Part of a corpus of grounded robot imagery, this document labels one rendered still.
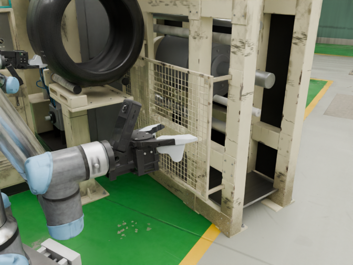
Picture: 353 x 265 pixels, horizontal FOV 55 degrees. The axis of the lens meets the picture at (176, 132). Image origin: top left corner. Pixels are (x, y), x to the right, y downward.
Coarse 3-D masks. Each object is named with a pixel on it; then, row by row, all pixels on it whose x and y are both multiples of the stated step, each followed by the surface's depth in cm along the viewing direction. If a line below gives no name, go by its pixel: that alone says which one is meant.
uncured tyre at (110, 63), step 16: (32, 0) 164; (48, 0) 153; (64, 0) 154; (112, 0) 194; (128, 0) 172; (32, 16) 160; (48, 16) 153; (112, 16) 199; (128, 16) 195; (32, 32) 163; (48, 32) 155; (112, 32) 202; (128, 32) 200; (48, 48) 158; (64, 48) 160; (112, 48) 205; (128, 48) 198; (48, 64) 166; (64, 64) 163; (80, 64) 196; (96, 64) 202; (112, 64) 202; (128, 64) 184; (80, 80) 172; (96, 80) 176; (112, 80) 184
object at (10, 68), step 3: (6, 66) 157; (9, 66) 157; (12, 66) 158; (9, 69) 158; (12, 69) 159; (9, 72) 159; (12, 72) 159; (15, 72) 160; (12, 75) 160; (15, 75) 160; (18, 78) 162; (21, 78) 164; (21, 81) 163; (21, 84) 163
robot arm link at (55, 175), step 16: (32, 160) 64; (48, 160) 65; (64, 160) 66; (80, 160) 67; (32, 176) 63; (48, 176) 64; (64, 176) 65; (80, 176) 67; (32, 192) 65; (48, 192) 66; (64, 192) 67
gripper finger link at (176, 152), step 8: (160, 136) 76; (168, 136) 75; (176, 136) 75; (184, 136) 75; (192, 136) 76; (176, 144) 74; (184, 144) 75; (160, 152) 76; (168, 152) 76; (176, 152) 75; (176, 160) 76
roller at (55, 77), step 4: (52, 76) 197; (56, 76) 193; (56, 80) 192; (60, 80) 187; (64, 80) 184; (60, 84) 188; (64, 84) 182; (68, 84) 178; (72, 84) 176; (76, 84) 176; (68, 88) 178; (72, 88) 173; (76, 88) 173; (80, 88) 174; (76, 92) 174; (80, 92) 175
